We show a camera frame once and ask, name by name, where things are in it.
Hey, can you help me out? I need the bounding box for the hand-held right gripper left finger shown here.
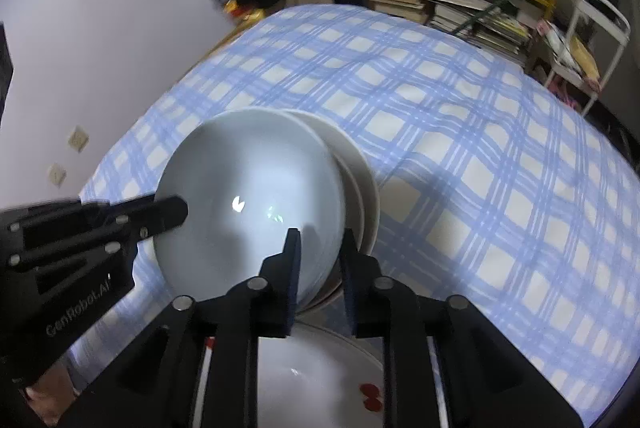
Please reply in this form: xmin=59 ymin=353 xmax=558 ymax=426
xmin=60 ymin=229 xmax=302 ymax=428

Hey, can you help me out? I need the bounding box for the pile of magazines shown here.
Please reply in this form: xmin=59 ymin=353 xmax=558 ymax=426
xmin=426 ymin=0 xmax=535 ymax=69

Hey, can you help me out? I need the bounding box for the white bowl with red symbol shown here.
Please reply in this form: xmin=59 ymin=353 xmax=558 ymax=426
xmin=300 ymin=125 xmax=382 ymax=315

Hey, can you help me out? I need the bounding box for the person's left hand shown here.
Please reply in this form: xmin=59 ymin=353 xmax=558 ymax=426
xmin=24 ymin=368 xmax=78 ymax=410

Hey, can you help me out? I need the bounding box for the yellow and red packet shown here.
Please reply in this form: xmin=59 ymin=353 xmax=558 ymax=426
xmin=221 ymin=0 xmax=267 ymax=22

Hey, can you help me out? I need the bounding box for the blue checked tablecloth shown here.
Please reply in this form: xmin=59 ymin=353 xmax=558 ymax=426
xmin=69 ymin=4 xmax=640 ymax=428

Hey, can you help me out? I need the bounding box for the white metal cart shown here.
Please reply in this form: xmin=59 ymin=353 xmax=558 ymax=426
xmin=541 ymin=0 xmax=632 ymax=119

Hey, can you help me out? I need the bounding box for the white bowl with red outside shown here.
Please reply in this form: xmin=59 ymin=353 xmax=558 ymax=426
xmin=282 ymin=109 xmax=367 ymax=306

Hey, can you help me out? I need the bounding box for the large white cherry plate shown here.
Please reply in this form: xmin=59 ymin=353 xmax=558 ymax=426
xmin=197 ymin=322 xmax=451 ymax=428

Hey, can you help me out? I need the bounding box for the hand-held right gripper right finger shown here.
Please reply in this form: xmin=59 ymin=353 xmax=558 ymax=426
xmin=341 ymin=229 xmax=584 ymax=428

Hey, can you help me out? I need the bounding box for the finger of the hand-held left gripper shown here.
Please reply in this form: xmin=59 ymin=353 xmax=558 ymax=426
xmin=77 ymin=195 xmax=189 ymax=241

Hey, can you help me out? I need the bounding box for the green pole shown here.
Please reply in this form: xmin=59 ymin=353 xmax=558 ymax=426
xmin=452 ymin=0 xmax=577 ymax=39

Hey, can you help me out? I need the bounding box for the plain white bowl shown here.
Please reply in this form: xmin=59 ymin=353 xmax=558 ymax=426
xmin=153 ymin=107 xmax=347 ymax=309

